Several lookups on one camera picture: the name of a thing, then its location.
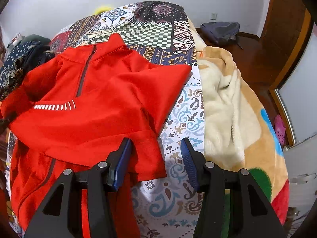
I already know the brown wooden door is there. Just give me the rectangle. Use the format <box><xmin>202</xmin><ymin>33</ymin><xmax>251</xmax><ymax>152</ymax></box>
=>
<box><xmin>261</xmin><ymin>0</ymin><xmax>312</xmax><ymax>90</ymax></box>

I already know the wall power socket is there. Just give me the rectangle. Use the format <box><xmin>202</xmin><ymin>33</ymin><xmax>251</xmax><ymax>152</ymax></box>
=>
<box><xmin>210</xmin><ymin>13</ymin><xmax>218</xmax><ymax>20</ymax></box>

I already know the navy patterned folded clothes pile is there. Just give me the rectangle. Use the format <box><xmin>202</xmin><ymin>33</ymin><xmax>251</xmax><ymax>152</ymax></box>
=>
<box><xmin>1</xmin><ymin>36</ymin><xmax>55</xmax><ymax>101</ymax></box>

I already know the patchwork patterned bed sheet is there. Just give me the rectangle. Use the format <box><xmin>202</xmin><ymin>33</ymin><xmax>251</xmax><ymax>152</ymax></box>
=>
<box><xmin>1</xmin><ymin>1</ymin><xmax>204</xmax><ymax>237</ymax></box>

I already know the pink slipper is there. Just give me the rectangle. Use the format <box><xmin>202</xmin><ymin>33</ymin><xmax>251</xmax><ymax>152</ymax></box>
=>
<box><xmin>274</xmin><ymin>114</ymin><xmax>286</xmax><ymax>145</ymax></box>

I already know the red zip jacket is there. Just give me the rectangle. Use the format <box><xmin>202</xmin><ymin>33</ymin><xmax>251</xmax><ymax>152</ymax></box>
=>
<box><xmin>1</xmin><ymin>33</ymin><xmax>191</xmax><ymax>237</ymax></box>

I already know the cream and tan fleece blanket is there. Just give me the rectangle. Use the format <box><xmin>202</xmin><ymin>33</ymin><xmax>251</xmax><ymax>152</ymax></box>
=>
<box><xmin>188</xmin><ymin>17</ymin><xmax>290</xmax><ymax>225</ymax></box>

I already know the yellow chair back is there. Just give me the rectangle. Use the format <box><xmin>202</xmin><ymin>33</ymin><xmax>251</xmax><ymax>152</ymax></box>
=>
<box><xmin>94</xmin><ymin>5</ymin><xmax>113</xmax><ymax>15</ymax></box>

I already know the dark grey backpack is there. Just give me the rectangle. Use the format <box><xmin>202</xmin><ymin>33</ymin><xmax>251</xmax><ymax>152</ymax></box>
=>
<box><xmin>201</xmin><ymin>22</ymin><xmax>240</xmax><ymax>45</ymax></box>

